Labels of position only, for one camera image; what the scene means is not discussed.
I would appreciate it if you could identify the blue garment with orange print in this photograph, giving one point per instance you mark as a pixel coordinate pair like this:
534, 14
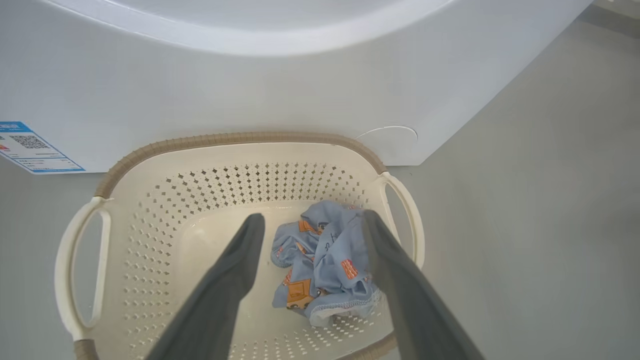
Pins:
325, 250

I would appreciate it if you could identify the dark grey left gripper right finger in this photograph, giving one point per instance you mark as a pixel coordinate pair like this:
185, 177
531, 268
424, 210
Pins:
410, 310

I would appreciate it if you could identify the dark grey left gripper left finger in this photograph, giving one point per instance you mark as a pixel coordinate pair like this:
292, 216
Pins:
215, 305

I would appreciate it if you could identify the cream perforated laundry basket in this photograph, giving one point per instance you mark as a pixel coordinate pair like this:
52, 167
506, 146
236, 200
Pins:
150, 225

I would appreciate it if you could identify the round white filter cover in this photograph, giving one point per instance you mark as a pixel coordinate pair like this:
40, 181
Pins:
395, 134

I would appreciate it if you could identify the white washing machine body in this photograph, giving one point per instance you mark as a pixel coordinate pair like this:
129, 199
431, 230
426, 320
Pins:
250, 90

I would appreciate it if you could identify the blue white energy label sticker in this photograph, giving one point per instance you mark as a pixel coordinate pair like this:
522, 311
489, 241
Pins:
30, 147

